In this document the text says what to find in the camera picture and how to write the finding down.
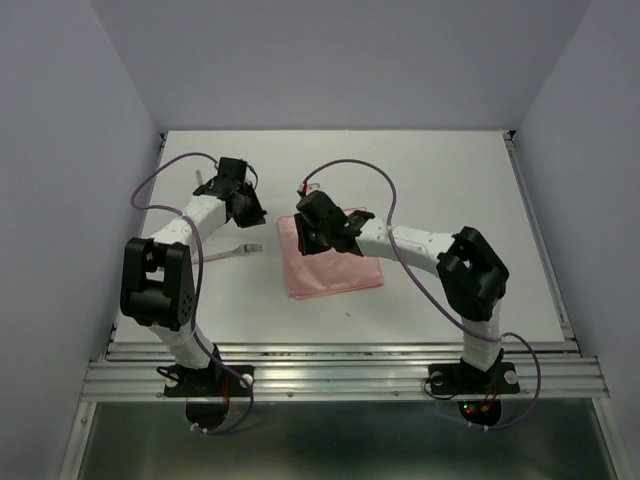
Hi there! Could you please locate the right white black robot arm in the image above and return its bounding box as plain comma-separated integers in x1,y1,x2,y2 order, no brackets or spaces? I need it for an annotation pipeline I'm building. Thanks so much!
294,190,509,390

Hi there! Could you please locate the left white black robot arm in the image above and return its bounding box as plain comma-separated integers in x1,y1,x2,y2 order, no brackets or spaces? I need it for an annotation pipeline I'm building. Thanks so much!
120,152,267,394

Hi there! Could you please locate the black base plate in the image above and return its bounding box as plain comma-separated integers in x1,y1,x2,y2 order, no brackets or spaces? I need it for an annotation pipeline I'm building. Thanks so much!
156,362,255,398
425,361,520,397

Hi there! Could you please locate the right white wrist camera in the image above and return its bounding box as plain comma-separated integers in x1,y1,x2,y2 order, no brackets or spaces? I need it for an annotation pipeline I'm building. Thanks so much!
297,182,322,198

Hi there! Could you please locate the pink cloth napkin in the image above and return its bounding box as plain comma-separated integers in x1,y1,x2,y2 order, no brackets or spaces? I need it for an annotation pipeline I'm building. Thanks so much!
277,216,384,300

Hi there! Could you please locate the pink handled fork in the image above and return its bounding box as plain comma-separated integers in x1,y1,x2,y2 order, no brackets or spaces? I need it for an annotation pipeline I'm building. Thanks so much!
203,243,264,262

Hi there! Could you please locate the aluminium rail frame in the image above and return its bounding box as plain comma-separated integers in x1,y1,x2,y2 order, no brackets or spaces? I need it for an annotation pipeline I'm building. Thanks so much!
60,130,634,479

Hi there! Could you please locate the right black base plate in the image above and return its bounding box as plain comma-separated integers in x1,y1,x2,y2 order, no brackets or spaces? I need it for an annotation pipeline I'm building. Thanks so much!
425,361,520,397

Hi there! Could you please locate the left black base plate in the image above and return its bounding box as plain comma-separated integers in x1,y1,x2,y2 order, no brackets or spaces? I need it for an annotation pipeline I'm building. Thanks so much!
156,362,255,398

